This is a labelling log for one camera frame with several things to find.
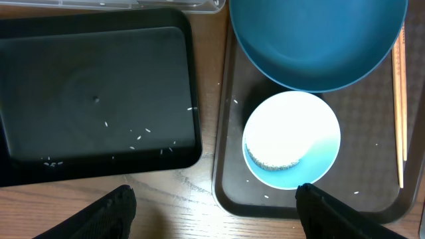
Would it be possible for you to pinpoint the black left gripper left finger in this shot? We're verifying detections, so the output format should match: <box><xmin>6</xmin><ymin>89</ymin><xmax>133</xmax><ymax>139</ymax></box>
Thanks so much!
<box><xmin>35</xmin><ymin>185</ymin><xmax>137</xmax><ymax>239</ymax></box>

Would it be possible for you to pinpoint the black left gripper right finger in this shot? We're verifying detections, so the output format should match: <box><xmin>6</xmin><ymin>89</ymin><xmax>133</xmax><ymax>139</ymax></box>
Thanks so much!
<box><xmin>296</xmin><ymin>183</ymin><xmax>404</xmax><ymax>239</ymax></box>

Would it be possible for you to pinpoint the light blue bowl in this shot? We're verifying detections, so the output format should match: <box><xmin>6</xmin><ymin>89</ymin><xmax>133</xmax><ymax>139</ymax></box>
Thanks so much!
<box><xmin>242</xmin><ymin>91</ymin><xmax>341</xmax><ymax>191</ymax></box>

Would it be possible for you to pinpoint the dark blue plate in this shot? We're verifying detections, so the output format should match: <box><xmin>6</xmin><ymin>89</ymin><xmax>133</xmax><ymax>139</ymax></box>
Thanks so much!
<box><xmin>229</xmin><ymin>0</ymin><xmax>408</xmax><ymax>92</ymax></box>

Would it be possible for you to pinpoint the wooden chopstick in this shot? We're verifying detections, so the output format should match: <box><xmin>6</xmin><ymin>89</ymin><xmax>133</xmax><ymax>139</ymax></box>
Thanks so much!
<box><xmin>391</xmin><ymin>39</ymin><xmax>404</xmax><ymax>189</ymax></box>
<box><xmin>399</xmin><ymin>26</ymin><xmax>408</xmax><ymax>161</ymax></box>

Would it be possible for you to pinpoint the black waste bin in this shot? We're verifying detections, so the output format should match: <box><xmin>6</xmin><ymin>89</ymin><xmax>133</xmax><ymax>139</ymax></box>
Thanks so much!
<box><xmin>1</xmin><ymin>8</ymin><xmax>202</xmax><ymax>187</ymax></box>

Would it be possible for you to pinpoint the clear plastic waste bin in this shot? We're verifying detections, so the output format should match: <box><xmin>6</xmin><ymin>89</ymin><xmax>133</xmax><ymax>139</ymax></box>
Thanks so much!
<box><xmin>1</xmin><ymin>0</ymin><xmax>226</xmax><ymax>14</ymax></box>

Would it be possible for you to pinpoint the brown serving tray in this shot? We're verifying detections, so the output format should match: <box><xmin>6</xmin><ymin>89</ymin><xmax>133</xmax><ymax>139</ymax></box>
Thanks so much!
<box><xmin>212</xmin><ymin>0</ymin><xmax>424</xmax><ymax>223</ymax></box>

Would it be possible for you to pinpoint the pile of white rice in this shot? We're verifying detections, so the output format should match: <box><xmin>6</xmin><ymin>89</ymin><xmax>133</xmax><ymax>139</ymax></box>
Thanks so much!
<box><xmin>244</xmin><ymin>91</ymin><xmax>341</xmax><ymax>171</ymax></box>

